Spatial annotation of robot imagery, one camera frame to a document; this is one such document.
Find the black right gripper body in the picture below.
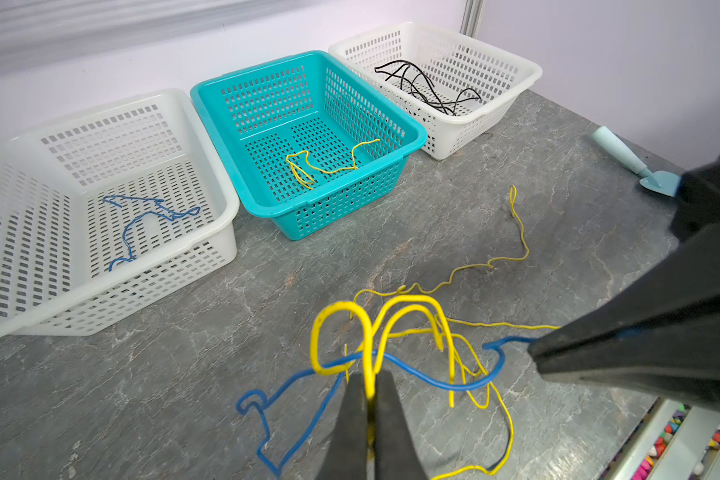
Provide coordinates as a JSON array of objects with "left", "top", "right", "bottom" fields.
[{"left": 669, "top": 156, "right": 720, "bottom": 242}]

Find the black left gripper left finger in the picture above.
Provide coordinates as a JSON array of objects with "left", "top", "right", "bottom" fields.
[{"left": 316, "top": 373, "right": 369, "bottom": 480}]

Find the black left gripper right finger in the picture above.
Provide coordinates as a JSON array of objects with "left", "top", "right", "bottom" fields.
[{"left": 373, "top": 370, "right": 427, "bottom": 480}]

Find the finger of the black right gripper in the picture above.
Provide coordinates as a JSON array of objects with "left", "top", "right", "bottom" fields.
[{"left": 528, "top": 223, "right": 720, "bottom": 412}]

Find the blue cable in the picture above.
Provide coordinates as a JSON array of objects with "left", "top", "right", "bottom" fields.
[
  {"left": 101, "top": 193, "right": 202, "bottom": 272},
  {"left": 235, "top": 335, "right": 538, "bottom": 478}
]

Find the yellow cable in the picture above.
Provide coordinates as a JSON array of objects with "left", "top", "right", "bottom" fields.
[
  {"left": 308, "top": 184, "right": 560, "bottom": 480},
  {"left": 284, "top": 138, "right": 382, "bottom": 192}
]

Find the black cable pulled free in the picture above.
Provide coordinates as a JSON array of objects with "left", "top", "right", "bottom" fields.
[{"left": 373, "top": 59, "right": 482, "bottom": 116}]

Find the light blue scoop tool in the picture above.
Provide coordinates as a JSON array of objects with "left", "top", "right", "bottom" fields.
[{"left": 592, "top": 126, "right": 680, "bottom": 197}]

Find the white plastic basket right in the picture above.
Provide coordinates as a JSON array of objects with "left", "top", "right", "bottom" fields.
[{"left": 329, "top": 22, "right": 543, "bottom": 160}]

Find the white plastic basket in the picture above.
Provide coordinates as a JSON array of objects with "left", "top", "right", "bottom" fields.
[
  {"left": 329, "top": 22, "right": 543, "bottom": 160},
  {"left": 0, "top": 89, "right": 240, "bottom": 338}
]

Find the teal plastic basket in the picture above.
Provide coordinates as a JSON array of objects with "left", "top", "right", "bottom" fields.
[{"left": 191, "top": 50, "right": 427, "bottom": 240}]

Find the white plastic basket left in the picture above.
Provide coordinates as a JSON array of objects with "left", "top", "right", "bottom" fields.
[{"left": 0, "top": 89, "right": 240, "bottom": 338}]

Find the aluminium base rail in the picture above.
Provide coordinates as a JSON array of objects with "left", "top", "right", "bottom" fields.
[{"left": 599, "top": 399, "right": 720, "bottom": 480}]

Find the aluminium frame post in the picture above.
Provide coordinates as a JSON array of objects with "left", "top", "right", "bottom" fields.
[{"left": 460, "top": 0, "right": 486, "bottom": 38}]

